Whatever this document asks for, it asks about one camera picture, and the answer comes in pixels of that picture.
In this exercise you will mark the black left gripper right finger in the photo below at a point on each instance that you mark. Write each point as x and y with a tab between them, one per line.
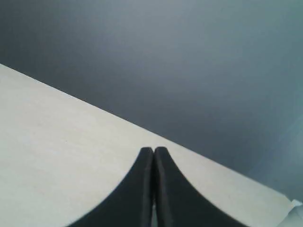
178	203

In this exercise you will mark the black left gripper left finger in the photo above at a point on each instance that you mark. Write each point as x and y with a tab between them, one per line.
130	203

